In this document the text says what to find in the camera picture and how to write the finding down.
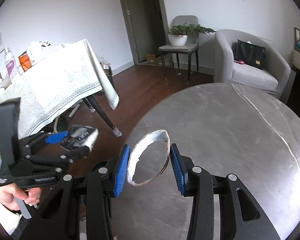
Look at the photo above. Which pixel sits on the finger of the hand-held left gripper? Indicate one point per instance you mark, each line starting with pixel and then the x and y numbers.
pixel 56 137
pixel 52 160

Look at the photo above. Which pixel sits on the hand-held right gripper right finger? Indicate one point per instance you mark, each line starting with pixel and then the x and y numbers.
pixel 177 171

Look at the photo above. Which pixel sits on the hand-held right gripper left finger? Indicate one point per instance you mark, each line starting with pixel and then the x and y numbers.
pixel 121 171

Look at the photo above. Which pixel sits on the silver black packet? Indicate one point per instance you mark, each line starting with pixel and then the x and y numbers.
pixel 82 135

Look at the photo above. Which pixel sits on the person's left forearm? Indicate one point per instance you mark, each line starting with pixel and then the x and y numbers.
pixel 2 218

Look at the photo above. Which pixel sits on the person's left hand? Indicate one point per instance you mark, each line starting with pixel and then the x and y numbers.
pixel 7 193

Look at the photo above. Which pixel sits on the dark shoes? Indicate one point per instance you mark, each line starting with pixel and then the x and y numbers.
pixel 62 123

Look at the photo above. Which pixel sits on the black table leg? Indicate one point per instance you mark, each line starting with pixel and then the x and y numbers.
pixel 91 106
pixel 102 113

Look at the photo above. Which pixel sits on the pale patterned tablecloth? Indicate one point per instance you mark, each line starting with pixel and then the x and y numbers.
pixel 60 80

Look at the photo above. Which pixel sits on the white and purple bottle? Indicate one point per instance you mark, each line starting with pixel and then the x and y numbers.
pixel 11 66

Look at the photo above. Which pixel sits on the orange packet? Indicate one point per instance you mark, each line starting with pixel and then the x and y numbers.
pixel 24 62

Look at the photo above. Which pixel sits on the small boxes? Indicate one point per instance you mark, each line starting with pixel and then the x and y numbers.
pixel 106 68

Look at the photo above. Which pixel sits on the white plastic bag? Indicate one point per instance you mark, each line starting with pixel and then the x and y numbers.
pixel 37 51

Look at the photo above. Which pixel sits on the cardboard box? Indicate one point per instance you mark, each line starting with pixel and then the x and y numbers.
pixel 151 58

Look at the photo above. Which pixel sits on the grey armchair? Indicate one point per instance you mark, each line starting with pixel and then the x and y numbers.
pixel 255 80

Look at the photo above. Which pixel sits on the grey dining chair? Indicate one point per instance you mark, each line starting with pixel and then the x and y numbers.
pixel 178 49

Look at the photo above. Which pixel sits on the small pink item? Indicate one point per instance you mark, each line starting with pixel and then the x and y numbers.
pixel 239 62

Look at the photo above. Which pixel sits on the potted plant in white pot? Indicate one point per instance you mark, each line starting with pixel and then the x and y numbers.
pixel 177 40

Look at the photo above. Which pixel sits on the black handbag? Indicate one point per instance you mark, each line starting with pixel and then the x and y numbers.
pixel 250 53

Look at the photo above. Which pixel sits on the grey door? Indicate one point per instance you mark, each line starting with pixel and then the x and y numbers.
pixel 145 30

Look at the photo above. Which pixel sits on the wall switch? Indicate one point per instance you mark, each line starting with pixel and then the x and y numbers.
pixel 0 39

